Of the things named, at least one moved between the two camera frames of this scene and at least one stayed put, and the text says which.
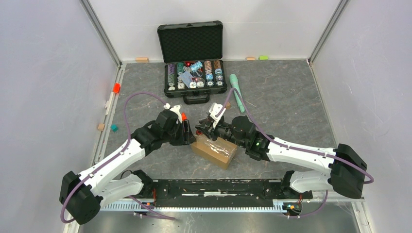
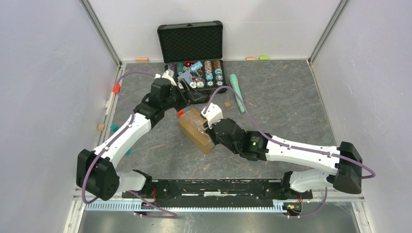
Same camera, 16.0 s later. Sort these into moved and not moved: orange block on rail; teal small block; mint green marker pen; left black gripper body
Moved: left black gripper body
Not moved: teal small block; orange block on rail; mint green marker pen
